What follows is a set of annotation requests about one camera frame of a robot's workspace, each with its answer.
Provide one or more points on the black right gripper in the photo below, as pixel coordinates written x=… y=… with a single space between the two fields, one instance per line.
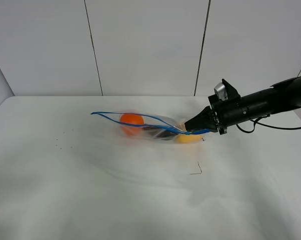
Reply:
x=212 y=119

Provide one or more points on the clear zip bag blue seal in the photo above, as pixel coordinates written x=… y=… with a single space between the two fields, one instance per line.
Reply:
x=158 y=121

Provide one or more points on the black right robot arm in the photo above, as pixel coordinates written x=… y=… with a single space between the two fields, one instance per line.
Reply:
x=281 y=97

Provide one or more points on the yellow bell pepper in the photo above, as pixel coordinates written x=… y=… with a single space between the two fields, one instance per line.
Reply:
x=188 y=139

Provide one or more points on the dark purple eggplant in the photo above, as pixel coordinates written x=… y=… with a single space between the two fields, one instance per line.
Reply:
x=159 y=133

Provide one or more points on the orange fruit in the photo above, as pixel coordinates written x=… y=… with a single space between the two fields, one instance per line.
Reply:
x=131 y=119

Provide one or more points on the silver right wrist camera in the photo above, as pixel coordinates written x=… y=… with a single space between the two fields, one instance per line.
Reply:
x=221 y=92

